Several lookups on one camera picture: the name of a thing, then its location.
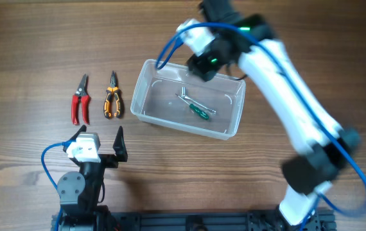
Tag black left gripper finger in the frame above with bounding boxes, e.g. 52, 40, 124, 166
112, 126, 128, 162
63, 125, 87, 152

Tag silver socket wrench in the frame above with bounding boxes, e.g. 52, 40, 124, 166
180, 87, 216, 114

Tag green handled screwdriver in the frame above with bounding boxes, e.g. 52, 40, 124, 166
176, 94, 209, 120

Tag clear plastic container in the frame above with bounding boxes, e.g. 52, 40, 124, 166
130, 59, 246, 140

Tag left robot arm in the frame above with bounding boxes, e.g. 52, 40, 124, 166
51, 125, 128, 231

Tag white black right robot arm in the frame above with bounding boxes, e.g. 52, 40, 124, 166
180, 1, 360, 226

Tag orange black pliers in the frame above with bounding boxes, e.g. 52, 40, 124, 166
103, 71, 124, 119

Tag red handled snips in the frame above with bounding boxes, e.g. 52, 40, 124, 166
71, 74, 91, 125

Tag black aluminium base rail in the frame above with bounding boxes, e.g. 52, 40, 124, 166
109, 209, 337, 231

